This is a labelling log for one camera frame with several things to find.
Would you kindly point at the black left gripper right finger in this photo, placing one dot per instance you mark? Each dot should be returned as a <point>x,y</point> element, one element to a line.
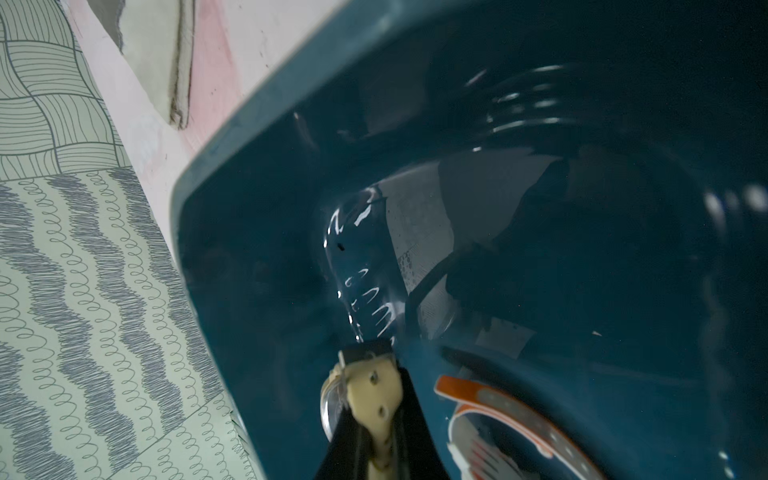
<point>416,457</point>

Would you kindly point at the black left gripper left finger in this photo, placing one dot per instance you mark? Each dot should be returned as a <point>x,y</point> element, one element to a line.
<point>344,456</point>

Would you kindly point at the cream leather strap watch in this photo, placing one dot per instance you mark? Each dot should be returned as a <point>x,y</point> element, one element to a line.
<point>366,380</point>

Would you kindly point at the orange white kids watch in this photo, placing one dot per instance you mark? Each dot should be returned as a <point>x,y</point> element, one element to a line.
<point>494,435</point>

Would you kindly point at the teal storage tray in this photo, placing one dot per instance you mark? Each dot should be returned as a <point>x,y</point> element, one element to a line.
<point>563,200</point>

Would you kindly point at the grey work glove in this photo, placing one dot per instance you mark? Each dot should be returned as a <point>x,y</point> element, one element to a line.
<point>156,38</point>

